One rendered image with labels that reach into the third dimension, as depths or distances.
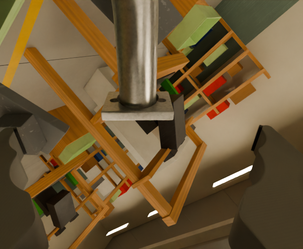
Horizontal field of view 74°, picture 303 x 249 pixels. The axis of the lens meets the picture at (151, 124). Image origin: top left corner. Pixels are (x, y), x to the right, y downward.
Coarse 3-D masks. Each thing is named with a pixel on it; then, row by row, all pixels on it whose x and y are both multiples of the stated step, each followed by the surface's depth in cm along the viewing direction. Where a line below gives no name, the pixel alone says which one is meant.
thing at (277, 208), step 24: (264, 144) 9; (288, 144) 9; (264, 168) 8; (288, 168) 8; (264, 192) 7; (288, 192) 7; (240, 216) 6; (264, 216) 6; (288, 216) 6; (240, 240) 6; (264, 240) 5; (288, 240) 5
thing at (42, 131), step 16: (0, 96) 18; (16, 96) 18; (0, 112) 19; (16, 112) 19; (32, 112) 19; (0, 128) 17; (32, 128) 18; (48, 128) 20; (64, 128) 20; (32, 144) 18; (48, 144) 21
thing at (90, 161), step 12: (96, 156) 569; (84, 168) 557; (108, 168) 563; (60, 180) 506; (96, 180) 523; (72, 192) 508; (84, 192) 483; (120, 192) 555; (84, 204) 511; (96, 204) 487; (108, 204) 516
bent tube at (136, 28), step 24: (120, 0) 12; (144, 0) 12; (120, 24) 13; (144, 24) 12; (120, 48) 13; (144, 48) 13; (120, 72) 14; (144, 72) 14; (120, 96) 16; (144, 96) 15; (168, 96) 17; (120, 120) 15
